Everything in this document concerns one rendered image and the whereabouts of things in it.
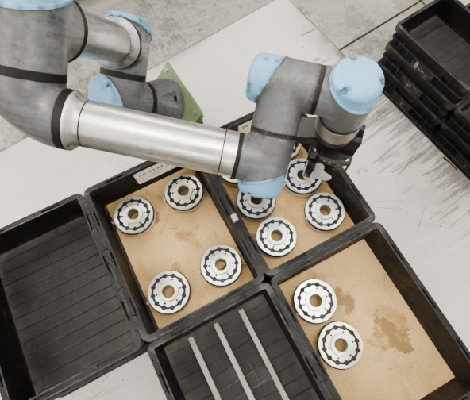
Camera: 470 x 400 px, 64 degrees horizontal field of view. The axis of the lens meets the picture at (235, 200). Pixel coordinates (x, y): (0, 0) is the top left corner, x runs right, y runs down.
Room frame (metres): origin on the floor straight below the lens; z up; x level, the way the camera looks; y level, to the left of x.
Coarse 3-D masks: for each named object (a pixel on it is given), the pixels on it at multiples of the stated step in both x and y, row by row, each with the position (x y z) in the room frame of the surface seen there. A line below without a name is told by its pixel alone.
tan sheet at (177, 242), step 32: (160, 192) 0.37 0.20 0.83; (160, 224) 0.28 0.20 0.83; (192, 224) 0.28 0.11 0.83; (224, 224) 0.28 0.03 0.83; (128, 256) 0.20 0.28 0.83; (160, 256) 0.20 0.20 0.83; (192, 256) 0.19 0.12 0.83; (192, 288) 0.11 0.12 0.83; (224, 288) 0.11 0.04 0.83; (160, 320) 0.04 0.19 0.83
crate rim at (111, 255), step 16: (112, 176) 0.38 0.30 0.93; (208, 176) 0.37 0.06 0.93; (224, 208) 0.29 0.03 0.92; (96, 224) 0.26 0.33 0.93; (240, 240) 0.20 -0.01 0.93; (112, 256) 0.18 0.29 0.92; (256, 272) 0.13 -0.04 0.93; (128, 288) 0.11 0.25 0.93; (240, 288) 0.10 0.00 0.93; (128, 304) 0.07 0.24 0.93; (208, 304) 0.06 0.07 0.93; (144, 336) 0.00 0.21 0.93; (160, 336) 0.00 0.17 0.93
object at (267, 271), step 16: (224, 128) 0.51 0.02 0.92; (224, 192) 0.33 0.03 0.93; (352, 192) 0.31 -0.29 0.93; (368, 208) 0.27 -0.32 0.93; (240, 224) 0.24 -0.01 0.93; (368, 224) 0.23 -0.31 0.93; (336, 240) 0.19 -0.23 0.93; (256, 256) 0.17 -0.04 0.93; (304, 256) 0.16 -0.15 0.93; (272, 272) 0.13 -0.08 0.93
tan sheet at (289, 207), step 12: (300, 156) 0.46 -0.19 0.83; (324, 180) 0.39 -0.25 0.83; (228, 192) 0.36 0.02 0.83; (324, 192) 0.35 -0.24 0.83; (276, 204) 0.32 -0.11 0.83; (288, 204) 0.32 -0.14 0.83; (300, 204) 0.32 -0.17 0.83; (276, 216) 0.29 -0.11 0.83; (288, 216) 0.29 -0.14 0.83; (300, 216) 0.29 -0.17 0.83; (348, 216) 0.28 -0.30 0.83; (252, 228) 0.26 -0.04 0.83; (300, 228) 0.26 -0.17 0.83; (348, 228) 0.25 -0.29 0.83; (276, 240) 0.22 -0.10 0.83; (300, 240) 0.22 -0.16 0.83; (312, 240) 0.22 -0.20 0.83; (324, 240) 0.22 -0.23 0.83; (300, 252) 0.19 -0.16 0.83; (276, 264) 0.16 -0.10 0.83
